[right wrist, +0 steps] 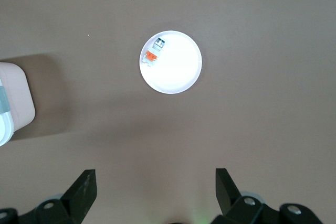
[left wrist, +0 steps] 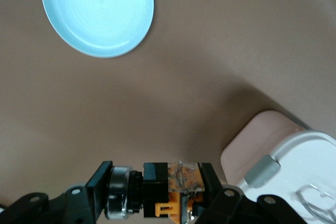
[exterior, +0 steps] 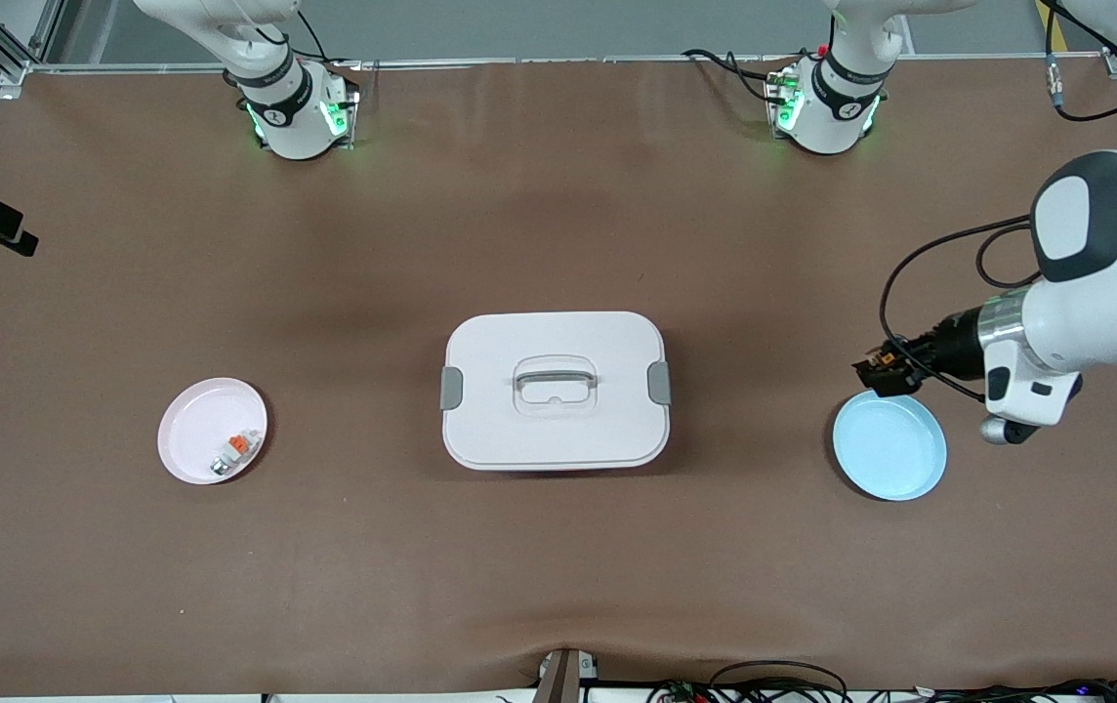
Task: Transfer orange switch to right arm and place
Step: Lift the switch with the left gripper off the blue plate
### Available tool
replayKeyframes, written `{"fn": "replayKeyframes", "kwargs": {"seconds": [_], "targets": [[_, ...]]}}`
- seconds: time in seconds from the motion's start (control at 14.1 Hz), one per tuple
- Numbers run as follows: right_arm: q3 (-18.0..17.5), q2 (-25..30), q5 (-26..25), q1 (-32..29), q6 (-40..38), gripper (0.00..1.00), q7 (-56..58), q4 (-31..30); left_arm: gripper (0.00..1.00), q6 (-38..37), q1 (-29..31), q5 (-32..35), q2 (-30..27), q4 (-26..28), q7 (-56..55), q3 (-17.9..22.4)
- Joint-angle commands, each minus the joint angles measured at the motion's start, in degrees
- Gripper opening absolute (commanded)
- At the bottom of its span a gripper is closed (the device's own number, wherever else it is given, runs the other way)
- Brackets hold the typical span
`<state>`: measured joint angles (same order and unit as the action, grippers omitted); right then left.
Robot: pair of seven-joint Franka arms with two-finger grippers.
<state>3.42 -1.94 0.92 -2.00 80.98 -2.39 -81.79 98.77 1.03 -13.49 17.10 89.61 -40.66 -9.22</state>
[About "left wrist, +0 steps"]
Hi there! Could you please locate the black and orange push-button switch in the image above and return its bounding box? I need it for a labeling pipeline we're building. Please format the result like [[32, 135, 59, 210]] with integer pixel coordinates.
[[104, 160, 208, 222]]

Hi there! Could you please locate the light blue round plate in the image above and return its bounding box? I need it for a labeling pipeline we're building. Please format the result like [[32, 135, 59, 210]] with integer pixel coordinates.
[[40, 0, 155, 58]]

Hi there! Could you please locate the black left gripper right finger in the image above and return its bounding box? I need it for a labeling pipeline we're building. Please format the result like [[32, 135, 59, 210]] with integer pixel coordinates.
[[199, 162, 308, 224]]

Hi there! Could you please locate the white lidded storage box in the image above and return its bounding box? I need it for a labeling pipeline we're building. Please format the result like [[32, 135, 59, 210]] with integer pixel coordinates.
[[220, 110, 336, 224]]

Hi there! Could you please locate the grey box lid handle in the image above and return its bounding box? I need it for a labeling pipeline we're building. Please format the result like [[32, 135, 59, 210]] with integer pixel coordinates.
[[295, 183, 336, 221]]

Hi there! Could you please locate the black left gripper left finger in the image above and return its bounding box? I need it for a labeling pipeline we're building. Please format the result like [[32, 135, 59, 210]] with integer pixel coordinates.
[[0, 160, 114, 224]]

